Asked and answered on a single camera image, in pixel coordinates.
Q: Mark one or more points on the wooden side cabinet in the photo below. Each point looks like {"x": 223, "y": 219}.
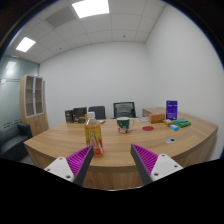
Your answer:
{"x": 153, "y": 110}

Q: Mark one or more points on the orange-brown tissue box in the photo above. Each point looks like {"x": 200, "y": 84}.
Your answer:
{"x": 156, "y": 118}

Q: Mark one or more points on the large dark brown box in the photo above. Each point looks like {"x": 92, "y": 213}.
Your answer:
{"x": 80, "y": 112}

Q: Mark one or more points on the flat round red coaster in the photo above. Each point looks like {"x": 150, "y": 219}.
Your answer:
{"x": 148, "y": 128}

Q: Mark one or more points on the small tan box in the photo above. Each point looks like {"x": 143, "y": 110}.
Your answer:
{"x": 167, "y": 122}

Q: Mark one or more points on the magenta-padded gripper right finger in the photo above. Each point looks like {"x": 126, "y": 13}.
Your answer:
{"x": 146, "y": 159}

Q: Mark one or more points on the wooden glass-door shelf unit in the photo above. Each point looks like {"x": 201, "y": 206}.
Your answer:
{"x": 36, "y": 121}

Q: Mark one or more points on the grey ceiling air vent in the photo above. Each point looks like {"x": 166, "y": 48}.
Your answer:
{"x": 60, "y": 17}

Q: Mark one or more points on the white printed paper sheet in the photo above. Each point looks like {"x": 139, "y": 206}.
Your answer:
{"x": 143, "y": 119}

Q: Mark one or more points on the purple upright box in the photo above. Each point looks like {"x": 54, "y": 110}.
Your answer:
{"x": 171, "y": 110}

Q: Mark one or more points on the large ceiling light panel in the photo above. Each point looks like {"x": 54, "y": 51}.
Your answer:
{"x": 90, "y": 8}

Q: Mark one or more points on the green and white leaflet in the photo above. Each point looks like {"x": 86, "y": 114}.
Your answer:
{"x": 101, "y": 121}

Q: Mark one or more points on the small light blue box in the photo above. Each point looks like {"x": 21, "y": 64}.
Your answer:
{"x": 174, "y": 127}

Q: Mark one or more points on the black solid-back office chair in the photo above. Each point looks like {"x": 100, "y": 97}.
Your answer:
{"x": 97, "y": 112}

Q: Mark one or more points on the small ceiling light panel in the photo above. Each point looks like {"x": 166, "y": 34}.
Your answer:
{"x": 25, "y": 44}

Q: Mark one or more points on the yellow-labelled tea drink bottle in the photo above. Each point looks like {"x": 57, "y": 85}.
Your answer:
{"x": 93, "y": 135}

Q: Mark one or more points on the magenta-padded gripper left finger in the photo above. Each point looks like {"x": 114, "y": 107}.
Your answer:
{"x": 78, "y": 160}

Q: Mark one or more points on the small grey round disc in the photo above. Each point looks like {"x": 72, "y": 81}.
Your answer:
{"x": 170, "y": 140}

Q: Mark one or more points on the black mesh-back office chair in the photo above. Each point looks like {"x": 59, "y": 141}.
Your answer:
{"x": 124, "y": 110}

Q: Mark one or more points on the tan cardboard box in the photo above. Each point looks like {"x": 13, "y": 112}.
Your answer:
{"x": 82, "y": 120}

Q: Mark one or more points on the green mug with white inside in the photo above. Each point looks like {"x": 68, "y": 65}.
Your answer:
{"x": 123, "y": 125}

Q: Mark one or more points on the black leather sofa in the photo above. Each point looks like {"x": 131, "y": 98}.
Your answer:
{"x": 13, "y": 141}

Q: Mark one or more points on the small dark brown box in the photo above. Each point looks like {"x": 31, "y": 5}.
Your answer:
{"x": 69, "y": 116}

